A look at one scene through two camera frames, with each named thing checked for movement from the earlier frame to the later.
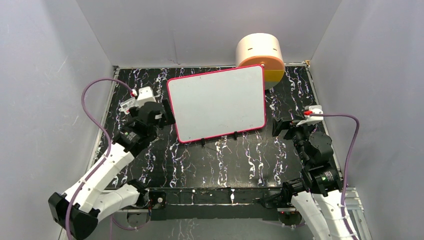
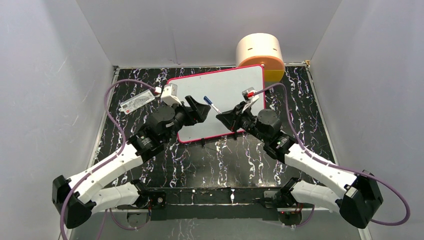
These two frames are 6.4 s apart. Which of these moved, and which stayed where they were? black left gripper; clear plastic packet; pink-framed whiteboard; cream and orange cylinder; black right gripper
Moved: black left gripper; black right gripper
Stayed: pink-framed whiteboard; clear plastic packet; cream and orange cylinder
